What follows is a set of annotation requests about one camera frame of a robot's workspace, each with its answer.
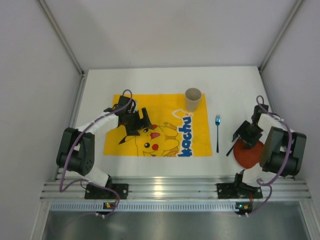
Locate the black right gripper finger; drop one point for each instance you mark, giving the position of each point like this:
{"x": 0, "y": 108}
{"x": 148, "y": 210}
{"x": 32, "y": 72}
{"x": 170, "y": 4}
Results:
{"x": 242, "y": 132}
{"x": 249, "y": 144}

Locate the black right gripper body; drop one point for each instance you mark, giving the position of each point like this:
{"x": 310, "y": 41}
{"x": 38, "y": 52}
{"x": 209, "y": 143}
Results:
{"x": 246, "y": 133}

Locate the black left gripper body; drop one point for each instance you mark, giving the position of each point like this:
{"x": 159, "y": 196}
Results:
{"x": 138, "y": 122}

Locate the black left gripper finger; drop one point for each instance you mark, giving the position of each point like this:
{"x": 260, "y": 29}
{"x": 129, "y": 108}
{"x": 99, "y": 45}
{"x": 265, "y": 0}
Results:
{"x": 145, "y": 121}
{"x": 132, "y": 131}

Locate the blue metallic spoon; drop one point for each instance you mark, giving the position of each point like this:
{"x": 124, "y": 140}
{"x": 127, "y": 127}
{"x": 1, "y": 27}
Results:
{"x": 230, "y": 150}

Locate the blue metallic fork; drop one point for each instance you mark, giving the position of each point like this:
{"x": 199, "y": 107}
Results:
{"x": 217, "y": 123}

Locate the yellow Pikachu cloth placemat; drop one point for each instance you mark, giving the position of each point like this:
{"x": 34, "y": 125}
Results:
{"x": 176, "y": 132}

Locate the beige paper cup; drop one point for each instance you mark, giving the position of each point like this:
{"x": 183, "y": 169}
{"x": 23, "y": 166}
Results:
{"x": 193, "y": 97}

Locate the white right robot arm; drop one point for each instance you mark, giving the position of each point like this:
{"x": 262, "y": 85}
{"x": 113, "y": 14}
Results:
{"x": 267, "y": 149}

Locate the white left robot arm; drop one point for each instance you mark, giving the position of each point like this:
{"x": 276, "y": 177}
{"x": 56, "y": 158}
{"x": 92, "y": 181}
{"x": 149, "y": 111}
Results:
{"x": 77, "y": 154}

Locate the red-orange plate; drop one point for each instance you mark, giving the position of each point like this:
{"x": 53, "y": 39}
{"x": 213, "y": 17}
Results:
{"x": 247, "y": 158}

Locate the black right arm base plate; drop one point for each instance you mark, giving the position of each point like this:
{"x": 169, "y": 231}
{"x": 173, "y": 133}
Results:
{"x": 230, "y": 192}

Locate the aluminium mounting rail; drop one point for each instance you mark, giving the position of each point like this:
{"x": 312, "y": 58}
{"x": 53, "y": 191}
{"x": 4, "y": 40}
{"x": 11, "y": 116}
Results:
{"x": 177, "y": 188}

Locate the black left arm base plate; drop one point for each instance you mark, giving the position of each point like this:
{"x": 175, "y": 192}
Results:
{"x": 96, "y": 193}

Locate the right aluminium corner post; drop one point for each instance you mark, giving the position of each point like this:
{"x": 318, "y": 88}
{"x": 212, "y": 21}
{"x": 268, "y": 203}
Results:
{"x": 280, "y": 35}

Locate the aluminium corner post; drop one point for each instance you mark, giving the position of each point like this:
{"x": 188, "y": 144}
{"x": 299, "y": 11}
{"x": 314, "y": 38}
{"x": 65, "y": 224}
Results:
{"x": 59, "y": 33}
{"x": 280, "y": 35}

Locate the slotted grey cable duct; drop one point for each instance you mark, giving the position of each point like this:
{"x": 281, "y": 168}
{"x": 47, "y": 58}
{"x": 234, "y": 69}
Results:
{"x": 140, "y": 206}

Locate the left aluminium corner post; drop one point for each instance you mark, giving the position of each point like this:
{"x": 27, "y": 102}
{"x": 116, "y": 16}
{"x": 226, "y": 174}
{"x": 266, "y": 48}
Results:
{"x": 59, "y": 33}

